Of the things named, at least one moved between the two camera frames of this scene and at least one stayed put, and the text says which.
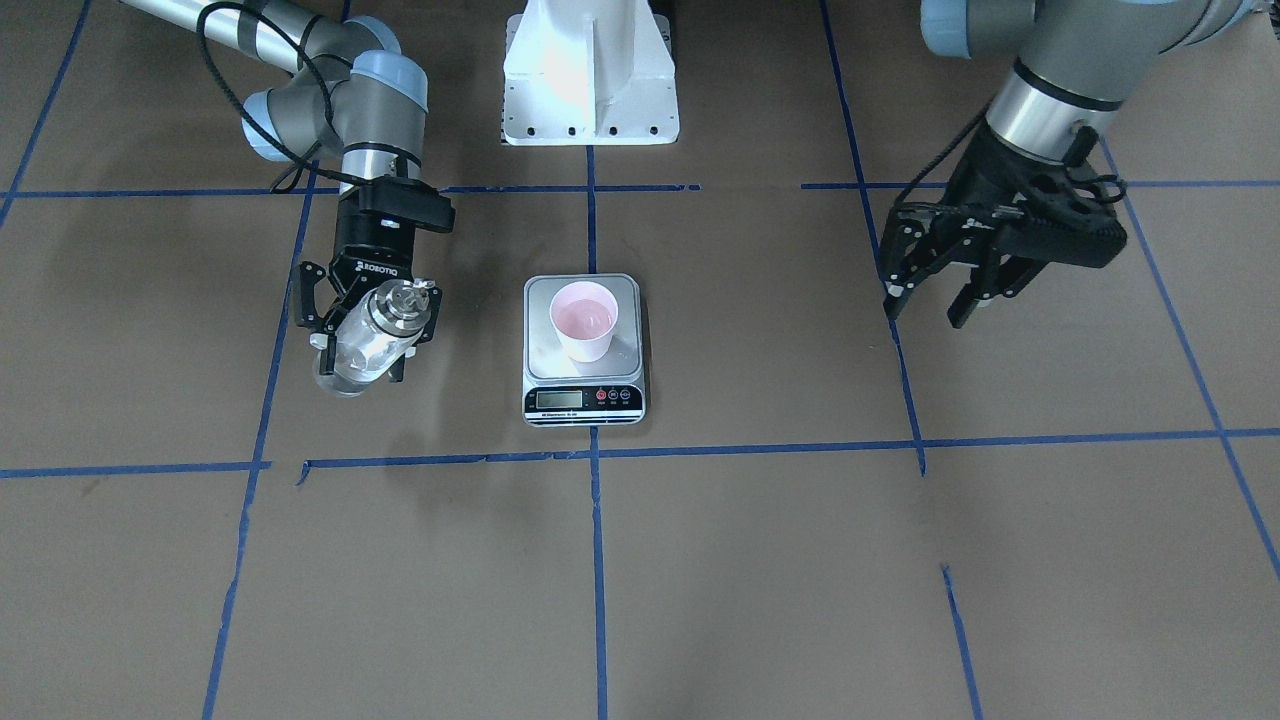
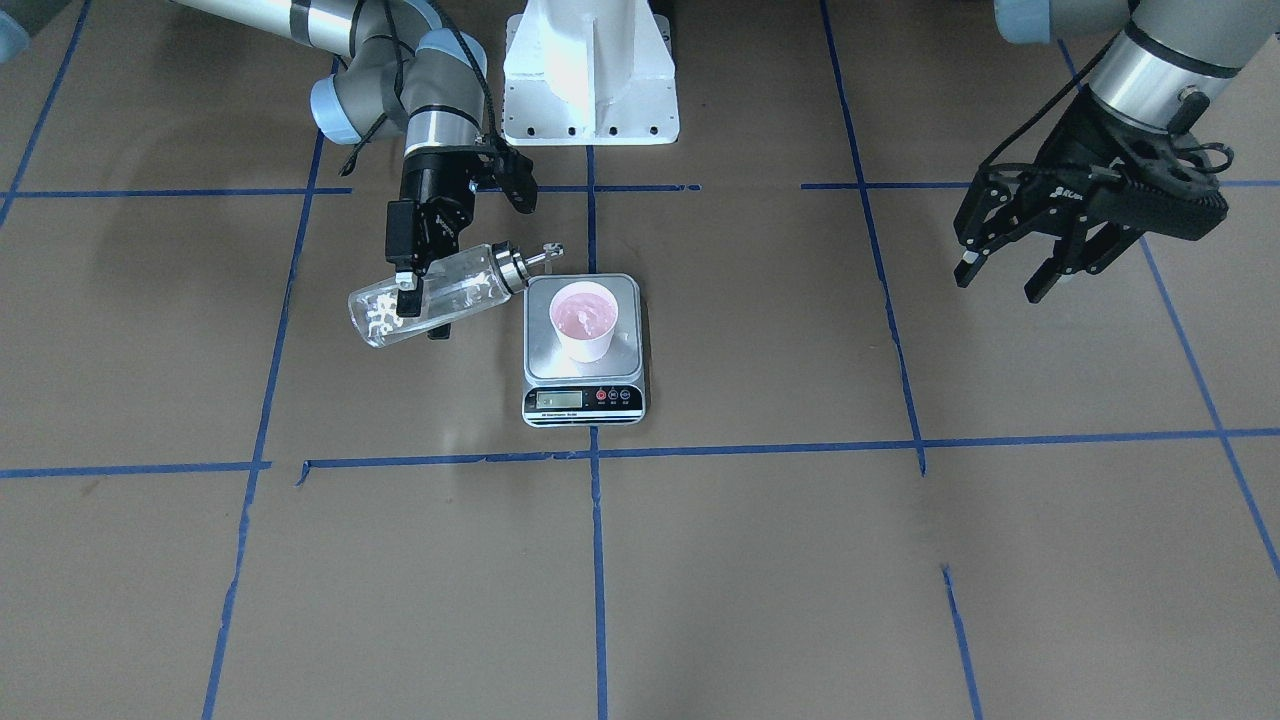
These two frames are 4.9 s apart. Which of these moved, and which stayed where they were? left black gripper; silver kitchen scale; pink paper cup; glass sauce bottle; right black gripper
Moved: glass sauce bottle; left black gripper; right black gripper
Stayed: silver kitchen scale; pink paper cup
